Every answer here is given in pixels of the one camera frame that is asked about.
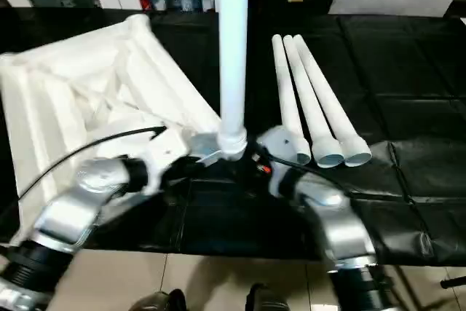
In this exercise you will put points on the white plastic table leg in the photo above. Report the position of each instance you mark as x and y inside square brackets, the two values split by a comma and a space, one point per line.
[289, 100]
[309, 100]
[327, 100]
[233, 52]

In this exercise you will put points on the white plastic table top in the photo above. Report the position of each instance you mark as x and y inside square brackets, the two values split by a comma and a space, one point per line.
[73, 81]

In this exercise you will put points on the left robot leg dark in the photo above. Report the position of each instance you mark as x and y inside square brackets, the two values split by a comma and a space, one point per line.
[160, 302]

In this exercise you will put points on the robot leg dark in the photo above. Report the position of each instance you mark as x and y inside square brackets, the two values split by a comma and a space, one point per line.
[265, 300]
[160, 302]

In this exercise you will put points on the right robot leg dark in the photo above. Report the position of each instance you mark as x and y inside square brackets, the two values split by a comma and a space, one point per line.
[265, 300]

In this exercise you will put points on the black work mat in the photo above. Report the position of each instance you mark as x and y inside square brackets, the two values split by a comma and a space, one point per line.
[400, 107]

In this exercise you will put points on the small white jar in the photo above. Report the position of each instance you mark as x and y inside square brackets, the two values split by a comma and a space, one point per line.
[186, 3]
[160, 5]
[207, 6]

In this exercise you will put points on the white flat board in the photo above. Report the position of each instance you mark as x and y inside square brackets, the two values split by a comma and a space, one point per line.
[463, 20]

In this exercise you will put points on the black table frame leg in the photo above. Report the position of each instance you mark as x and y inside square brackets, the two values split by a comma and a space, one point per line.
[453, 283]

